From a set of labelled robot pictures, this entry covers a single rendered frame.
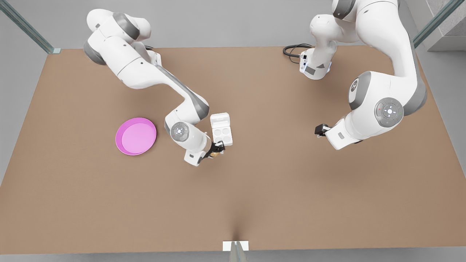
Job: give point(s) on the brown egg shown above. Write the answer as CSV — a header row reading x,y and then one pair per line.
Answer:
x,y
214,154

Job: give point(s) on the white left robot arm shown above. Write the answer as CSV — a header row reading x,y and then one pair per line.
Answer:
x,y
382,83

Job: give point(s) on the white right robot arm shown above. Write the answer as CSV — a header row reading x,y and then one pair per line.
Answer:
x,y
145,69

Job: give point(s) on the white egg box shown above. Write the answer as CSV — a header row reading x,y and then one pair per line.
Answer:
x,y
222,135

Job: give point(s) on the white egg box lid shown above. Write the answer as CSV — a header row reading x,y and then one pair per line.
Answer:
x,y
220,119

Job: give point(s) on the pink round plate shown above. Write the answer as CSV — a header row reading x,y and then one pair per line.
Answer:
x,y
135,136

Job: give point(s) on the silver frame post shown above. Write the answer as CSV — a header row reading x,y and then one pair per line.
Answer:
x,y
433,22
236,251
27,26

